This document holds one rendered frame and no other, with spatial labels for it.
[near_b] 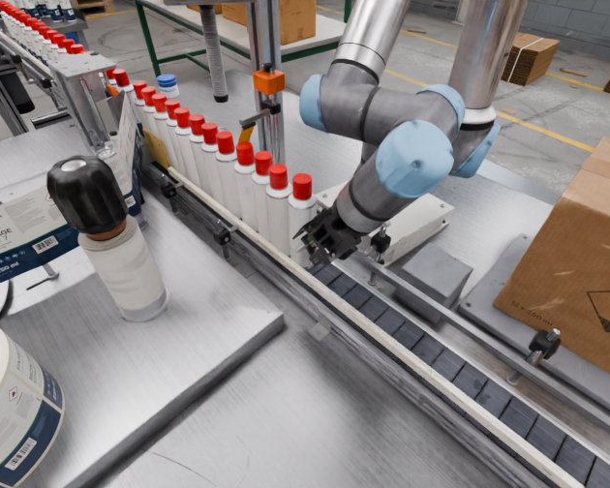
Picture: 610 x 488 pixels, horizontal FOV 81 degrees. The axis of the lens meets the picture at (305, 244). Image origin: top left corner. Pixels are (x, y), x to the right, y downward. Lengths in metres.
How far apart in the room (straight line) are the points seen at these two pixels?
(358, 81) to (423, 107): 0.10
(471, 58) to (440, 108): 0.25
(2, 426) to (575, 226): 0.79
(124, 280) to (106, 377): 0.16
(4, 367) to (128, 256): 0.20
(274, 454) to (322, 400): 0.11
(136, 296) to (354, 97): 0.47
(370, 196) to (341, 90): 0.17
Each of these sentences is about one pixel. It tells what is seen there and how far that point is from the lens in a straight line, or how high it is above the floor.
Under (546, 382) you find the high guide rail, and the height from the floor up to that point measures 0.96.
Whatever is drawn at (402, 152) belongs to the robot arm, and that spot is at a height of 1.24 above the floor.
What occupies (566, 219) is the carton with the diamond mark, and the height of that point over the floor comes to 1.09.
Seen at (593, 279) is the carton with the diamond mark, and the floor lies 1.01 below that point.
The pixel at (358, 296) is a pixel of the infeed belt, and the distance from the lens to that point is 0.70.
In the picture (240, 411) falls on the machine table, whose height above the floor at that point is 0.83.
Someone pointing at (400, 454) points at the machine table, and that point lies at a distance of 0.64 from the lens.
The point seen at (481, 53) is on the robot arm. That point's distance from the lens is 0.73.
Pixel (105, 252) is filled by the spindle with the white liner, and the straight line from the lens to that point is 0.59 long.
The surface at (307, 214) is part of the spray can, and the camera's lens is 0.63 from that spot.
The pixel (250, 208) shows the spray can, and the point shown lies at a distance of 0.77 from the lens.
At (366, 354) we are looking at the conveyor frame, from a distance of 0.66.
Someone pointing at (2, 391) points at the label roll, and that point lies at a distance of 0.57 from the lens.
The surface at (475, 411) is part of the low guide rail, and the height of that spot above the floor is 0.91.
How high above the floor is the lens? 1.43
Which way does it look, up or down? 45 degrees down
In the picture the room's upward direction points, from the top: straight up
